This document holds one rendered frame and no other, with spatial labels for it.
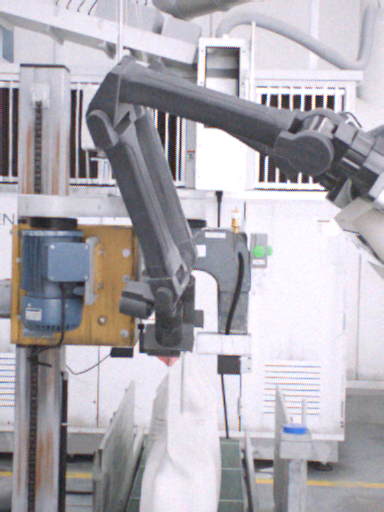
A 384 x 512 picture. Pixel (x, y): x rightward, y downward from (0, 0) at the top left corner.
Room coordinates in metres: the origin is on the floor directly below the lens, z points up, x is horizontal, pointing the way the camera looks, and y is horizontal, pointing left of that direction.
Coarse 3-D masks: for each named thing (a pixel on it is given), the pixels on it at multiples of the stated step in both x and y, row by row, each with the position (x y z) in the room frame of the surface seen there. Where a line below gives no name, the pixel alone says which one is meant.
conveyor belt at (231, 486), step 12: (228, 444) 4.36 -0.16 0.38; (144, 456) 4.12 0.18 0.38; (228, 456) 4.16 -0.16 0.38; (228, 468) 3.97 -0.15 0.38; (240, 468) 3.98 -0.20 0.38; (228, 480) 3.80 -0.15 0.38; (240, 480) 3.80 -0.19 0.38; (132, 492) 3.61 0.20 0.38; (228, 492) 3.64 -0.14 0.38; (240, 492) 3.65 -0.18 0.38; (132, 504) 3.47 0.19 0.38; (228, 504) 3.50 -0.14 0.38; (240, 504) 3.50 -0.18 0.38
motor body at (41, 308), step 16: (32, 240) 2.51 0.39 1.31; (48, 240) 2.50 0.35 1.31; (64, 240) 2.51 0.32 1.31; (80, 240) 2.60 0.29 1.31; (32, 256) 2.51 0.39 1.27; (32, 272) 2.51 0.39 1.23; (32, 288) 2.51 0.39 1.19; (48, 288) 2.50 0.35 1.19; (32, 304) 2.50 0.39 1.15; (48, 304) 2.49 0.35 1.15; (80, 304) 2.55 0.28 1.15; (32, 320) 2.50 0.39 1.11; (48, 320) 2.49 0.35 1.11; (80, 320) 2.55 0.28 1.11
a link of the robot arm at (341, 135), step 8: (304, 120) 1.77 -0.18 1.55; (312, 120) 1.75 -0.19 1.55; (320, 120) 1.75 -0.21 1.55; (328, 120) 1.75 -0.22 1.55; (304, 128) 1.73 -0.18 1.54; (312, 128) 1.73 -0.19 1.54; (320, 128) 1.73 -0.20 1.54; (328, 128) 1.74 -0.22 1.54; (336, 128) 1.75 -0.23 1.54; (344, 128) 1.74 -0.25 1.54; (352, 128) 1.75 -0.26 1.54; (328, 136) 1.72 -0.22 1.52; (336, 136) 1.71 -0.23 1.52; (344, 136) 1.72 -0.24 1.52; (352, 136) 1.73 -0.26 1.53; (336, 144) 1.72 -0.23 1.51; (344, 144) 1.71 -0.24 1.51; (336, 152) 1.73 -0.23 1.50; (344, 152) 1.72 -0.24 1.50; (336, 160) 1.73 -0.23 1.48
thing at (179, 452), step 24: (168, 384) 2.19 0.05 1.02; (168, 408) 2.19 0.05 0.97; (168, 432) 2.21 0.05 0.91; (192, 432) 2.51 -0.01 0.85; (168, 456) 2.22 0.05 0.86; (192, 456) 2.29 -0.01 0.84; (144, 480) 2.29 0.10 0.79; (168, 480) 2.23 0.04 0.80; (192, 480) 2.22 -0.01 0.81; (144, 504) 2.27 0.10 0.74; (168, 504) 2.21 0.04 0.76; (192, 504) 2.21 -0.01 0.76
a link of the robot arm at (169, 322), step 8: (152, 304) 2.07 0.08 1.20; (176, 304) 2.06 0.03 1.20; (152, 312) 2.10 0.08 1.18; (160, 312) 2.06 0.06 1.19; (176, 312) 2.06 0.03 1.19; (160, 320) 2.06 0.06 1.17; (168, 320) 2.06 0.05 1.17; (176, 320) 2.07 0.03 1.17; (160, 328) 2.08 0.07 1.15; (168, 328) 2.08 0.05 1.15; (176, 328) 2.08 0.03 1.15
